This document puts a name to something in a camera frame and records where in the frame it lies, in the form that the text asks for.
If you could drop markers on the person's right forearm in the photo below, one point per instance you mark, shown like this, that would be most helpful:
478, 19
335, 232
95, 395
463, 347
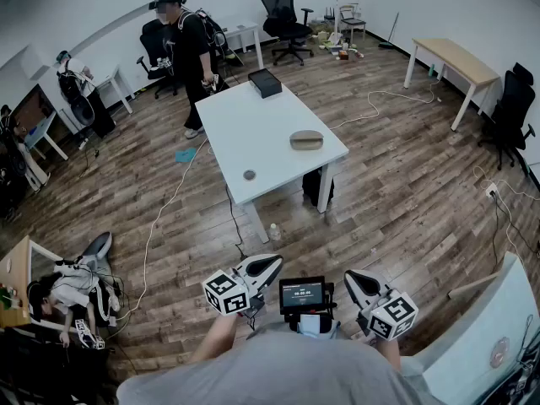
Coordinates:
389, 352

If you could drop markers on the person's left forearm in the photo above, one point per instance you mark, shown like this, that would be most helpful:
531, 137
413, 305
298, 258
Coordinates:
217, 338

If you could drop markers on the light wooden desk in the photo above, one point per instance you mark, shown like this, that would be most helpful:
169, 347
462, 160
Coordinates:
12, 277
460, 59

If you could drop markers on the blue cloth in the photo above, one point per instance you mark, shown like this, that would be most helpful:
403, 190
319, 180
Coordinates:
185, 155

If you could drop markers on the black office chair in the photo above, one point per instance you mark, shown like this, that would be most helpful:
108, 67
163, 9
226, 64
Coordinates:
282, 19
154, 42
512, 112

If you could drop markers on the white desk with round sticker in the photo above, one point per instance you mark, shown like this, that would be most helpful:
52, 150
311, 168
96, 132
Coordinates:
476, 344

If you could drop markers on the broom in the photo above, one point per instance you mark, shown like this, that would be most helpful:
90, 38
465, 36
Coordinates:
390, 32

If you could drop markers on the metal frame chair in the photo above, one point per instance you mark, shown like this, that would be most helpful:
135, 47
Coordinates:
352, 21

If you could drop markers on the white power strip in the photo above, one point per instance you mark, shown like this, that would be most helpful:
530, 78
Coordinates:
491, 190

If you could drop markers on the green bottle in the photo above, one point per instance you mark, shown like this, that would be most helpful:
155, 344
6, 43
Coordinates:
431, 71

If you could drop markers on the black router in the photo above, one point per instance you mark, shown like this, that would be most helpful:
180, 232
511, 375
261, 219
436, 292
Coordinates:
329, 15

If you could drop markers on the round grey table grommet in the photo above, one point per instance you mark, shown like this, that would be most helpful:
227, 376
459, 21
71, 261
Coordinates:
250, 175

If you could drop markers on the white blue chest mount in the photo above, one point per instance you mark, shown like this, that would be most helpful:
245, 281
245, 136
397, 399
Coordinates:
309, 324

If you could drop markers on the white table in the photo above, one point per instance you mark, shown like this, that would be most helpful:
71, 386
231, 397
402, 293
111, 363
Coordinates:
253, 133

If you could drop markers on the pile of floor clutter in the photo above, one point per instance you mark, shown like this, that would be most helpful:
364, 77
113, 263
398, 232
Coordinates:
325, 36

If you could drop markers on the brown cardboard box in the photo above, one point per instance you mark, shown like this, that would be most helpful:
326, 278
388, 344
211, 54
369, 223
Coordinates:
343, 54

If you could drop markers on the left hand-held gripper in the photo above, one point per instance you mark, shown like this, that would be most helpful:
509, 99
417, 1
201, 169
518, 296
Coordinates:
225, 293

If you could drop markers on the clear plastic bottle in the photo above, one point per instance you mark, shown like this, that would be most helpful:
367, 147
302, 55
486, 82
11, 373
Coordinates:
275, 232

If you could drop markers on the tan oval pouch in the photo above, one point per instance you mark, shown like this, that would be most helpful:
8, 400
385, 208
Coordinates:
306, 140

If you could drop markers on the black chest-mounted screen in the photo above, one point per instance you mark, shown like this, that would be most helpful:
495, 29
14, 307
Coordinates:
302, 294

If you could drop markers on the person's grey t-shirt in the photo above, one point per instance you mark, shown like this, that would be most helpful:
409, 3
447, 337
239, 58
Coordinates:
274, 374

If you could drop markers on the black box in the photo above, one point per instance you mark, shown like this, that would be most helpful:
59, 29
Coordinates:
265, 82

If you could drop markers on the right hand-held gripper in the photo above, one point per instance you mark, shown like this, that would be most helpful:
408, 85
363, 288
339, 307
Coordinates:
392, 316

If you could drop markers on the black bag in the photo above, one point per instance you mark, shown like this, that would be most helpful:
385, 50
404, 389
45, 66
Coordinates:
311, 188

